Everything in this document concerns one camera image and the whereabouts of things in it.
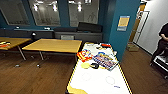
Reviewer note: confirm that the orange toy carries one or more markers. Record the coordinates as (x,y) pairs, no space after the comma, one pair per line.
(84,55)

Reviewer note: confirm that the yellow round pusher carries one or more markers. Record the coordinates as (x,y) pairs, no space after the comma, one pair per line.
(85,65)

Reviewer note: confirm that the red toy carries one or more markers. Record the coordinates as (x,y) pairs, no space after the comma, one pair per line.
(106,45)

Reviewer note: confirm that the colourful toy pile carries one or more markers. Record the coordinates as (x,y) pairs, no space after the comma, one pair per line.
(106,61)

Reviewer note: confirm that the low wooden table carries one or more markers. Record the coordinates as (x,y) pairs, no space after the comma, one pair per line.
(53,45)
(15,41)

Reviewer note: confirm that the large interior window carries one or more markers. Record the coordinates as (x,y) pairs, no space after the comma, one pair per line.
(15,15)
(44,13)
(83,13)

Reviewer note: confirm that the yellow air hockey table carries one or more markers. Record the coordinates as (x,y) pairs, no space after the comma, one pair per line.
(98,81)

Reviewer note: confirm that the woven basket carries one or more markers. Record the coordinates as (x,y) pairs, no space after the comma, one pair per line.
(132,47)

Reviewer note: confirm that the small black device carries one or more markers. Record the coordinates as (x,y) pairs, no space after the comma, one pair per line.
(33,36)

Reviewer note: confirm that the dark grey bench sofa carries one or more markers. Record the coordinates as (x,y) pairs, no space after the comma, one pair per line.
(20,33)

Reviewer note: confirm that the person in black clothes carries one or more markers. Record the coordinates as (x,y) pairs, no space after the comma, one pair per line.
(163,36)

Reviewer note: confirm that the orange paper packet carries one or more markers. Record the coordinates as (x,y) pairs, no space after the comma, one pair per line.
(4,43)

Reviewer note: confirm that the framed yellow wall notice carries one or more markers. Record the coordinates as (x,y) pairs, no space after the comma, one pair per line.
(123,23)

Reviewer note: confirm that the wooden door frame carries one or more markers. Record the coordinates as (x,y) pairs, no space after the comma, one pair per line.
(135,23)

